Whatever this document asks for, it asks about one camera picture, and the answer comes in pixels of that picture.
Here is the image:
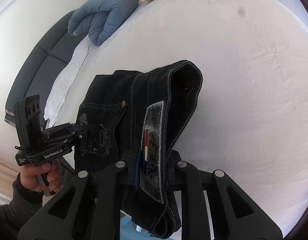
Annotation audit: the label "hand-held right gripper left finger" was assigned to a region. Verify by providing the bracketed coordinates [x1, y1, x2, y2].
[18, 151, 142, 240]

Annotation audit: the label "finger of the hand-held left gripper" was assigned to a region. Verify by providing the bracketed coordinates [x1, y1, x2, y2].
[45, 122, 78, 137]
[47, 124, 99, 146]

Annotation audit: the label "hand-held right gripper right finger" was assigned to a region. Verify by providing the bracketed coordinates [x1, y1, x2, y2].
[166, 151, 285, 240]

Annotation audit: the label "black denim pants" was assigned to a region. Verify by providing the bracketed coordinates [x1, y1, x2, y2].
[74, 60, 203, 239]

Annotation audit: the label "person's left forearm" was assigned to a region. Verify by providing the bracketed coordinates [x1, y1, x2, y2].
[0, 172, 44, 240]

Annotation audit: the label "person's left hand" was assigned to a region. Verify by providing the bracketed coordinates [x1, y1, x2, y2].
[19, 159, 62, 193]

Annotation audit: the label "light blue object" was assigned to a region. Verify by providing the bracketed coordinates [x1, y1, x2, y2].
[120, 216, 154, 240]

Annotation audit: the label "dark grey headboard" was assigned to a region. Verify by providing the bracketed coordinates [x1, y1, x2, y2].
[4, 10, 78, 125]

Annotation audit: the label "white bed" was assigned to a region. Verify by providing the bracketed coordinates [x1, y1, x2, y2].
[42, 0, 308, 238]

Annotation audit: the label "blue folded comforter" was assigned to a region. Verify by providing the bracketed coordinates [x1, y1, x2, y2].
[68, 0, 140, 47]

